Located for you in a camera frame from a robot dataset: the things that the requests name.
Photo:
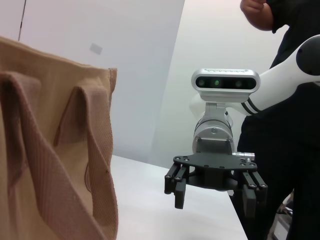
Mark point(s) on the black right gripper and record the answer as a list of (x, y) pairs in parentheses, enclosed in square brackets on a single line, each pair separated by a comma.
[(212, 170)]

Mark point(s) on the grey equipment box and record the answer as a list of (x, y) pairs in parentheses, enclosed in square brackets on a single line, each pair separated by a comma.
[(282, 228)]

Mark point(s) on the khaki fabric food bag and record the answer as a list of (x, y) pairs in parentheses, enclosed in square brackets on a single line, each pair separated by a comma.
[(37, 150)]

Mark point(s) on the person in black clothes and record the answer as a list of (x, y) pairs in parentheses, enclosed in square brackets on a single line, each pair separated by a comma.
[(287, 155)]

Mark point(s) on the white and silver right robot arm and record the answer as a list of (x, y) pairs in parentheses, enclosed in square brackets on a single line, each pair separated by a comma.
[(277, 82)]

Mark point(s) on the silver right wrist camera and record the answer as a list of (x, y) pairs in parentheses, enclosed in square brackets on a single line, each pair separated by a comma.
[(225, 83)]

